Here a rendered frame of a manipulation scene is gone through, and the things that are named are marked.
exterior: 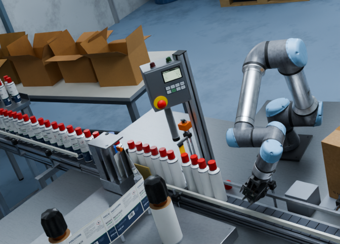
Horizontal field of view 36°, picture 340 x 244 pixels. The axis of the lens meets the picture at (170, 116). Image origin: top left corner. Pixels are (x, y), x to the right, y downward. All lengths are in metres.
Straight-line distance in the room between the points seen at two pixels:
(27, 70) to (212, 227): 2.78
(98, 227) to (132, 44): 1.98
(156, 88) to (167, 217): 0.53
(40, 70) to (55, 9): 3.32
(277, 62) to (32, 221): 1.41
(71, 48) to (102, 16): 3.98
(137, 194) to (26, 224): 0.70
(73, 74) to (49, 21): 3.36
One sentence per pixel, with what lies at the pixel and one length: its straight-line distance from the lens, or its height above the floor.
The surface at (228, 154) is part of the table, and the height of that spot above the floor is 0.83.
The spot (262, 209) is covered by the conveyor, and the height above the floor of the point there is 0.88.
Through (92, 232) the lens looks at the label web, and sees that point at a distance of 2.13.
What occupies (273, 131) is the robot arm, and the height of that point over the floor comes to 1.24.
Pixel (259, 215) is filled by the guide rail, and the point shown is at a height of 0.91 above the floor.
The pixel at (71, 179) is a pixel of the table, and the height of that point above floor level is 0.83.
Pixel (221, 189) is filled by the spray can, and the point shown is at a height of 0.96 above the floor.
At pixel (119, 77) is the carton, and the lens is 3.95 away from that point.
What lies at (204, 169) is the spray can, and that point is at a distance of 2.20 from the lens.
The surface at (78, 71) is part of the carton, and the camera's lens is 4.27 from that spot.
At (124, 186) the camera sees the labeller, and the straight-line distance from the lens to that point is 2.51.
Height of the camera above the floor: 2.24
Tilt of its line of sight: 26 degrees down
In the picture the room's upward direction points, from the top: 16 degrees counter-clockwise
